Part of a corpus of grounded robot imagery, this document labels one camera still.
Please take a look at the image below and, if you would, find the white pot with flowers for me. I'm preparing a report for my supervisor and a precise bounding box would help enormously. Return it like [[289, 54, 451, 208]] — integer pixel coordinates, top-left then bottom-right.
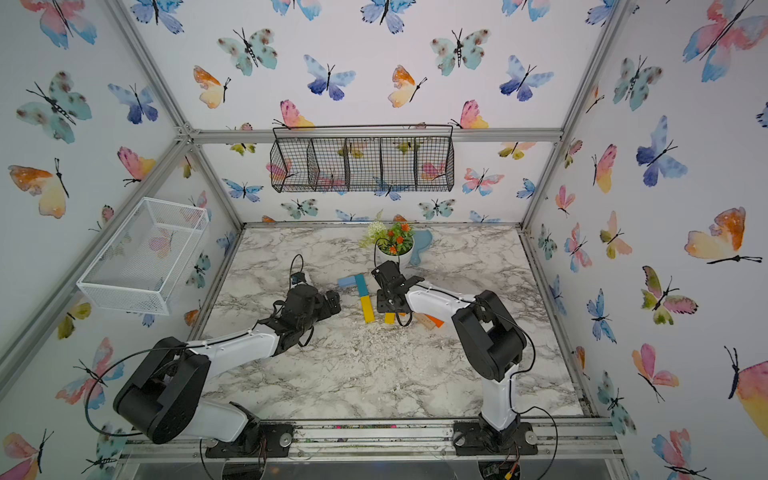
[[358, 212, 415, 268]]

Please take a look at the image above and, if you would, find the light blue dustpan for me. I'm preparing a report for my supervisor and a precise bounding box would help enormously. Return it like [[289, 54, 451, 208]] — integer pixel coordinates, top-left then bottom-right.
[[409, 230, 433, 267]]

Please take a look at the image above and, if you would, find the black wire wall basket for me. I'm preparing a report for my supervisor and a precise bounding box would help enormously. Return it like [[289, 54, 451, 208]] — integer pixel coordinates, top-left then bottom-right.
[[267, 123, 455, 196]]

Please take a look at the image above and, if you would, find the white mesh wall basket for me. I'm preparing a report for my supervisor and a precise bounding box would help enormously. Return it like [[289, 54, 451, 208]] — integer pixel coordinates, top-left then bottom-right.
[[76, 197, 210, 316]]

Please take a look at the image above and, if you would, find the natural wood block right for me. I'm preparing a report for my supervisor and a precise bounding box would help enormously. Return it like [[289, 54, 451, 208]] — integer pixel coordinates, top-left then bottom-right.
[[414, 314, 436, 330]]

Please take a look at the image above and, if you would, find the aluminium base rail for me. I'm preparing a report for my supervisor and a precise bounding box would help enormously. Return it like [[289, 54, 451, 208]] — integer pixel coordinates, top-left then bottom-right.
[[119, 416, 624, 465]]

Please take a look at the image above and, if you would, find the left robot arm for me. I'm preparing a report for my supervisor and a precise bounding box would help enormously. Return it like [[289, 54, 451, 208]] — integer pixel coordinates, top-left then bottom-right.
[[113, 283, 341, 444]]

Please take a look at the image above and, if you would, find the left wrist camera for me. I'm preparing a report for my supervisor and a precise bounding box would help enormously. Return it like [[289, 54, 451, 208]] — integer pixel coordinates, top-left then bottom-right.
[[290, 271, 308, 287]]

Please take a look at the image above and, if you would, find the light blue block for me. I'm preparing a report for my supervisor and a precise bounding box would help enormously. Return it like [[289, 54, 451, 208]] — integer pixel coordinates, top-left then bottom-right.
[[337, 276, 357, 289]]

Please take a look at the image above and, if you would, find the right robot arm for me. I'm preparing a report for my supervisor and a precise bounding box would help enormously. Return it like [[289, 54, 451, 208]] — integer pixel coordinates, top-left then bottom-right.
[[372, 261, 528, 433]]

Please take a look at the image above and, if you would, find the red orange block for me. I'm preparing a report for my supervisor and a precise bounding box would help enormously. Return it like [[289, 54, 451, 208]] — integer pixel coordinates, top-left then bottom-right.
[[427, 315, 444, 328]]

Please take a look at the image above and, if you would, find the teal block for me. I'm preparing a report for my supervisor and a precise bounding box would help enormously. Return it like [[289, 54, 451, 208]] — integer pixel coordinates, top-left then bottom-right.
[[354, 274, 369, 298]]

